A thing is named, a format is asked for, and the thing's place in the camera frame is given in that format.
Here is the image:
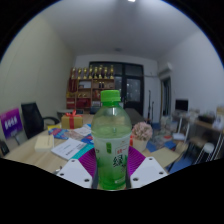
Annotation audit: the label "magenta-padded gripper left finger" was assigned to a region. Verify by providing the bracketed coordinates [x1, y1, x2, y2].
[55, 147, 99, 190]

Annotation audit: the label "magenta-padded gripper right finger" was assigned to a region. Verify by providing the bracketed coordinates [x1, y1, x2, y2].
[127, 145, 169, 189]

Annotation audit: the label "green drink bottle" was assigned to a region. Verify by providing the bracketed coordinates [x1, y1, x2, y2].
[90, 89, 133, 191]

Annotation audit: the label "small light wooden table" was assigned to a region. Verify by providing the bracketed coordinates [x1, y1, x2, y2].
[149, 146, 181, 168]

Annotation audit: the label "white printed booklet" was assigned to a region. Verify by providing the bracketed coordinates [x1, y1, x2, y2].
[50, 137, 88, 161]

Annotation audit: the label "pink flowers in white pot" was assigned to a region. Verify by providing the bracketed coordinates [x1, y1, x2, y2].
[131, 121, 154, 153]

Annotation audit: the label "cream yellow book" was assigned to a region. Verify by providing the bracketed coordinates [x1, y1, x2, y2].
[34, 133, 55, 153]

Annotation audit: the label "stack of books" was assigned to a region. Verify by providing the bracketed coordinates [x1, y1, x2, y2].
[159, 116, 174, 134]

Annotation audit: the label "yellow gift box red ribbon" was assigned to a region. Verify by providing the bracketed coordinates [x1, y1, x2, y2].
[60, 110, 84, 130]

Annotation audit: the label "white round stool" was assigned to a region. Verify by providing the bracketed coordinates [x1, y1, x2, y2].
[194, 142, 216, 165]

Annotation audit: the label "black office chair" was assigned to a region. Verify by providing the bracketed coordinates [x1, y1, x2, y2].
[20, 101, 61, 140]

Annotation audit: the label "cluttered wooden side desk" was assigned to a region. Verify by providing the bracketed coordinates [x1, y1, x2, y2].
[173, 106, 224, 161]

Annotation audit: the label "black computer monitor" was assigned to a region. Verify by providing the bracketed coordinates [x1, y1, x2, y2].
[174, 98, 189, 113]

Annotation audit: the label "black trolley bag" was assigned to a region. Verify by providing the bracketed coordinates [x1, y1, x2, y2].
[0, 139, 10, 157]

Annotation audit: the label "purple sign board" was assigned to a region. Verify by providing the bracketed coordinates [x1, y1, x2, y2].
[0, 107, 24, 140]

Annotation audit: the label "wooden shelf unit with trophies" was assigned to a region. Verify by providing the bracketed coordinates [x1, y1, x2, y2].
[66, 64, 116, 110]

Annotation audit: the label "white wall air conditioner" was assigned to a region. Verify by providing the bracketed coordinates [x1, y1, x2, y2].
[157, 62, 174, 78]

